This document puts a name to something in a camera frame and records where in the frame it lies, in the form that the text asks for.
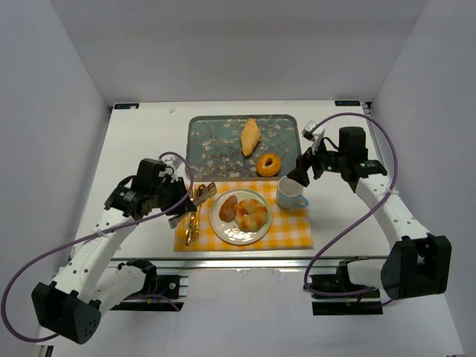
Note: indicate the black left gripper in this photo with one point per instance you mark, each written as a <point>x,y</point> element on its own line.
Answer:
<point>178,197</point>

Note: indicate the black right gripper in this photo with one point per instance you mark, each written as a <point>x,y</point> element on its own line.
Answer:
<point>307,163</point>

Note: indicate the silver metal tongs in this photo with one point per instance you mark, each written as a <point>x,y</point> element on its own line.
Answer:
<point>207,193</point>

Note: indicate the small brown bread piece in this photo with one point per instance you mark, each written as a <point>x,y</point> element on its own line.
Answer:
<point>227,211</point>

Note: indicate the round twisted bread roll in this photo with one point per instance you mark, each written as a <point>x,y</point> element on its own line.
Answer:
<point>251,215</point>

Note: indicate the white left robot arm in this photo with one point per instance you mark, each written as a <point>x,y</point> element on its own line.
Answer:
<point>76,299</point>

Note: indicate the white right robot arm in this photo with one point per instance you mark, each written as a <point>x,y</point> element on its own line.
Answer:
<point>418,263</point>

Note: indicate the gold fork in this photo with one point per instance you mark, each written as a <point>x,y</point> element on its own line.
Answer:
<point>187,234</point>

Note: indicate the gold spoon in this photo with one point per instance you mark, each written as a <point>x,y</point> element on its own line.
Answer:
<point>202,188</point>

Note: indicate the gold knife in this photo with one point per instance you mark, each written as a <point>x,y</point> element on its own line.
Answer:
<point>196,227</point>

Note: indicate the orange glazed donut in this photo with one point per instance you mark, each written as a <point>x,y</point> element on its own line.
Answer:
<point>268,165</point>

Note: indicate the white round plate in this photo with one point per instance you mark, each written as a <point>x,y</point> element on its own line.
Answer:
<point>230,232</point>

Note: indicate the yellow checkered placemat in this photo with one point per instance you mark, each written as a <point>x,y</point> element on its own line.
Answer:
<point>290,229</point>

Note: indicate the long flat pastry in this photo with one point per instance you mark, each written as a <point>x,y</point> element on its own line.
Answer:
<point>250,137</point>

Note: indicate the blue floral tray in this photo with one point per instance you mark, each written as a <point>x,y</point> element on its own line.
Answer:
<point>228,147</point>

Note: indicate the blue label sticker right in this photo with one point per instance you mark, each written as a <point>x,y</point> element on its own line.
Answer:
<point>346,103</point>

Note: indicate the blue label sticker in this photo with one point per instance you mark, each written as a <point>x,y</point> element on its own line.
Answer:
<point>126,106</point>
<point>346,103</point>

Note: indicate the blue label sticker left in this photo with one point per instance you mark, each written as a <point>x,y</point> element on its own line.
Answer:
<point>126,106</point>

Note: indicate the white mug blue handle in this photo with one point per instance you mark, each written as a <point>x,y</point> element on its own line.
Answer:
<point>290,194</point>

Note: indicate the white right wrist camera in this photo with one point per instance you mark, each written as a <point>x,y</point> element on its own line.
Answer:
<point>314,133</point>

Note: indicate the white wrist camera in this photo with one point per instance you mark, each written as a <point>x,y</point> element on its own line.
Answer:
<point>172,163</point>
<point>314,133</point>

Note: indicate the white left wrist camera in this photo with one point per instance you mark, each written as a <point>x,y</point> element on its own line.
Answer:
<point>172,163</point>

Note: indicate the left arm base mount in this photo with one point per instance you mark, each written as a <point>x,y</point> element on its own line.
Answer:
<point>161,293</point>

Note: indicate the aluminium table edge rail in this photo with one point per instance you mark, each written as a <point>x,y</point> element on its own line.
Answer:
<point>300,263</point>

